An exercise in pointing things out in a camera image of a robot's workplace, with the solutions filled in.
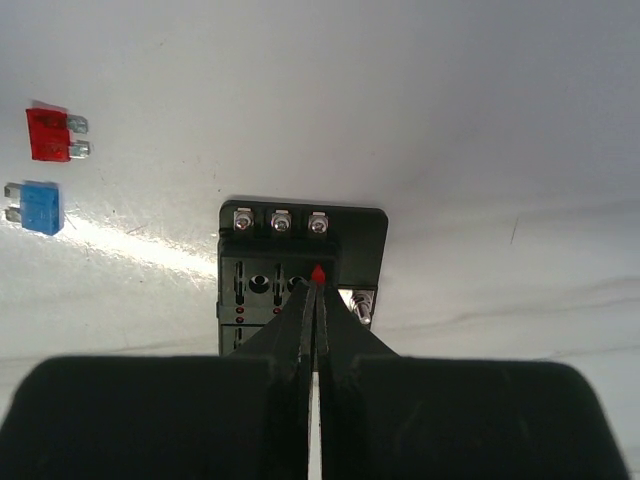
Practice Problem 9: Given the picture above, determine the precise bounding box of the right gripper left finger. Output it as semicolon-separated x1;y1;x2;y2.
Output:
1;282;318;479

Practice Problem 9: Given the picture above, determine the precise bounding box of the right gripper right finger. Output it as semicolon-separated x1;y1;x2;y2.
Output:
315;286;629;479

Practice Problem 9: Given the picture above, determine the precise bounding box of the black fuse box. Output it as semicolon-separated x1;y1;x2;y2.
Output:
216;199;389;356

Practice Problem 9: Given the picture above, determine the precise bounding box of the blue blade fuse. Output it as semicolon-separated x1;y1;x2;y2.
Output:
4;181;63;236

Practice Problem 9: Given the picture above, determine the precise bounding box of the red blade fuse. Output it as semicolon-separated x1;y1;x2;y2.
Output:
25;107;91;163
311;265;326;285

